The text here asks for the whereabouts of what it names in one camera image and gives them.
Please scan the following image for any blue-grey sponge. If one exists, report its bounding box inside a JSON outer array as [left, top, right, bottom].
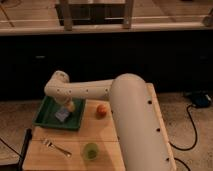
[[55, 107, 69, 122]]

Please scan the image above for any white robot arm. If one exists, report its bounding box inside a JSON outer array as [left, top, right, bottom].
[[44, 71, 176, 171]]

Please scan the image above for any green plastic tray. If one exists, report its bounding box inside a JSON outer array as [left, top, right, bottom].
[[33, 96, 86, 131]]

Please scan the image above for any orange fruit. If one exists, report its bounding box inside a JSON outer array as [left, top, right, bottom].
[[96, 104, 107, 118]]

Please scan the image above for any silver metal fork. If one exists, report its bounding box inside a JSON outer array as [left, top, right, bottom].
[[41, 139, 72, 157]]

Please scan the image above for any black pole beside table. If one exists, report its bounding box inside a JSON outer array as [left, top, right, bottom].
[[17, 129, 32, 171]]

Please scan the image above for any green plastic cup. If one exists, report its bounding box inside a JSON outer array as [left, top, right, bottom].
[[82, 143, 99, 160]]

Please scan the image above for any black power adapter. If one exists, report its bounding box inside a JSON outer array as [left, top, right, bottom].
[[189, 93, 212, 108]]

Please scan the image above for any wooden frame left post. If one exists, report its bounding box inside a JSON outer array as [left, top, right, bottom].
[[59, 0, 73, 31]]

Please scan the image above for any wooden frame post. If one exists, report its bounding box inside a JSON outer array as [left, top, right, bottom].
[[122, 0, 134, 29], [59, 0, 73, 31]]

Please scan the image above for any wooden frame right post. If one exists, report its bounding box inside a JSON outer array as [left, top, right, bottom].
[[122, 0, 134, 29]]

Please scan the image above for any black cable on floor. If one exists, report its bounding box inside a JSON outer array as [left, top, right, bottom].
[[168, 103, 199, 152]]

